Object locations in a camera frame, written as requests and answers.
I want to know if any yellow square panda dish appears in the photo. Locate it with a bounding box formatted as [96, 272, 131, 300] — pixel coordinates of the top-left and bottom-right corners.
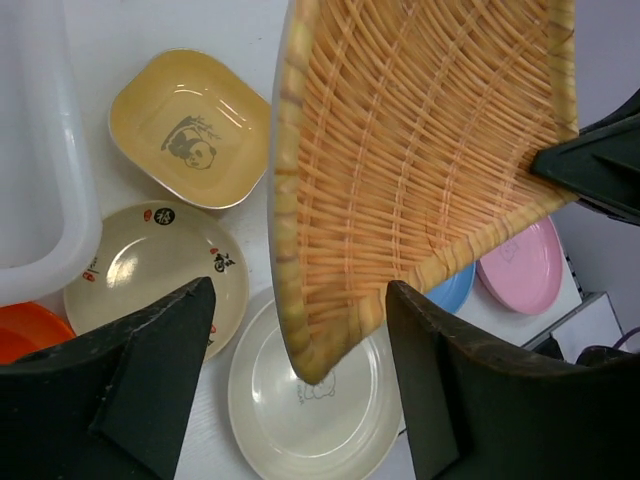
[108, 49, 271, 210]

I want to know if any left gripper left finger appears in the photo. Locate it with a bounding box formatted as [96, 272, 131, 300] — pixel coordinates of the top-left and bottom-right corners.
[1, 277, 216, 479]

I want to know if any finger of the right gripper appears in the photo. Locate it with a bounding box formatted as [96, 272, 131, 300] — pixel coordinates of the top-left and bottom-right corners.
[530, 114, 639, 200]
[574, 89, 640, 226]

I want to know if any cream round plate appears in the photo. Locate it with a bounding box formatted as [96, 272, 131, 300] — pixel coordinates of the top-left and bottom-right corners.
[227, 288, 404, 479]

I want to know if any orange round plate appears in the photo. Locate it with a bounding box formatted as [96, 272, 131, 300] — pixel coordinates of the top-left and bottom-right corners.
[0, 302, 75, 365]

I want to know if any blue round plate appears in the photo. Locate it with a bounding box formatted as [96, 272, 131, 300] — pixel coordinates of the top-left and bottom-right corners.
[426, 263, 476, 314]

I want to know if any white plastic bin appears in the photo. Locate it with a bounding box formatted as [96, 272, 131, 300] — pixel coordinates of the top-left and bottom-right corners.
[1, 1, 102, 305]

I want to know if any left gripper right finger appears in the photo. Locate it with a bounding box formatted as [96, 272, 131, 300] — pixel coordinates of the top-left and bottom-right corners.
[386, 281, 639, 479]

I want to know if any beige patterned small plate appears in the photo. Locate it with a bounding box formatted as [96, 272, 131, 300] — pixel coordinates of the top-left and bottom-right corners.
[63, 201, 249, 359]

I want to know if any woven fan-shaped basket plate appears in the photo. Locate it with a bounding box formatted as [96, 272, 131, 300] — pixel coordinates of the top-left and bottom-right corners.
[268, 1, 578, 384]

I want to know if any pink round plate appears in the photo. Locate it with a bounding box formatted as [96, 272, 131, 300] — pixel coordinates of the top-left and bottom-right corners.
[477, 217, 564, 315]

